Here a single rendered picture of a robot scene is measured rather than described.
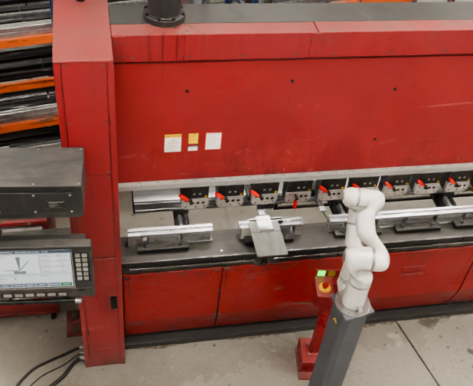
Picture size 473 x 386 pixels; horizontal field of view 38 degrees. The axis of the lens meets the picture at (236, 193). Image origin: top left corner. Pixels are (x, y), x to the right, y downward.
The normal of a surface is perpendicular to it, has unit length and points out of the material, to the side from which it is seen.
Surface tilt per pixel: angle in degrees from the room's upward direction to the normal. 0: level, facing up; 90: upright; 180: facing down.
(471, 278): 90
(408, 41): 90
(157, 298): 90
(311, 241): 0
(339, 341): 90
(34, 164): 0
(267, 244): 0
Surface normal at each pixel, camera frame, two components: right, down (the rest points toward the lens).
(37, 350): 0.09, -0.72
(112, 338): 0.18, 0.69
